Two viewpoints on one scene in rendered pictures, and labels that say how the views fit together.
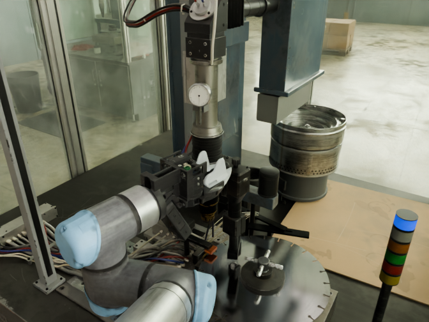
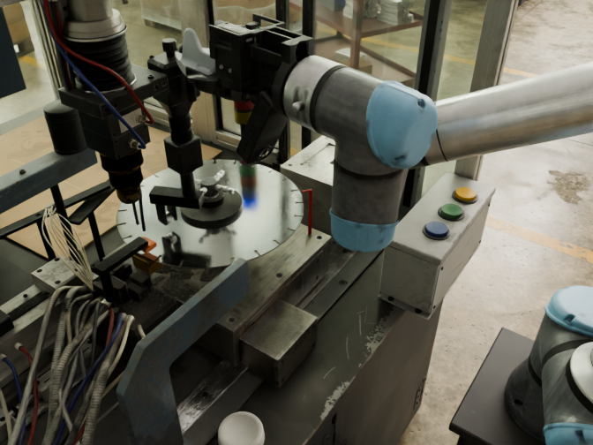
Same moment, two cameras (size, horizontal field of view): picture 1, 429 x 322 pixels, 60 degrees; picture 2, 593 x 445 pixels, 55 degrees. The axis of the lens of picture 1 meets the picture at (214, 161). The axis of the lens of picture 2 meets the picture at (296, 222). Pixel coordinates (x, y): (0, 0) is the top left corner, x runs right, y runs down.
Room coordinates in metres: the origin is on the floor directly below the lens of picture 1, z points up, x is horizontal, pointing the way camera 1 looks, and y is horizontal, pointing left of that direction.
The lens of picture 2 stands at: (0.53, 0.71, 1.54)
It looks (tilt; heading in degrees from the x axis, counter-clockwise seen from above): 37 degrees down; 272
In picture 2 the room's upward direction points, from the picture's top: straight up
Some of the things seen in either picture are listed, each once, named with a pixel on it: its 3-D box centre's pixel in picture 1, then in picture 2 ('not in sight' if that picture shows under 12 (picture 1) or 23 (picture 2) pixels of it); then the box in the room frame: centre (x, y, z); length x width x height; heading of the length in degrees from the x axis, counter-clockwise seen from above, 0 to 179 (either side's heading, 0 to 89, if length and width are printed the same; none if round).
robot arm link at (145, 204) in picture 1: (136, 207); (314, 94); (0.53, 0.13, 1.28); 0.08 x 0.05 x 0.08; 49
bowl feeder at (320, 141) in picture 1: (303, 154); not in sight; (1.45, -0.39, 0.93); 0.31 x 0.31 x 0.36
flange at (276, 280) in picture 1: (262, 272); (211, 200); (0.71, -0.12, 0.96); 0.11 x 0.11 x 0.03
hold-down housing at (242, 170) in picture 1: (234, 197); (177, 109); (0.73, -0.05, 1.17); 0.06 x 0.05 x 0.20; 48
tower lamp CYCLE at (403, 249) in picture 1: (399, 243); not in sight; (0.68, -0.42, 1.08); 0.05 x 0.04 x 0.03; 147
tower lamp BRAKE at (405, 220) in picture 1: (405, 220); not in sight; (0.68, -0.42, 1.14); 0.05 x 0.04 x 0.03; 147
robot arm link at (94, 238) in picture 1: (97, 232); (374, 119); (0.47, 0.18, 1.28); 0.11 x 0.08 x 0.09; 139
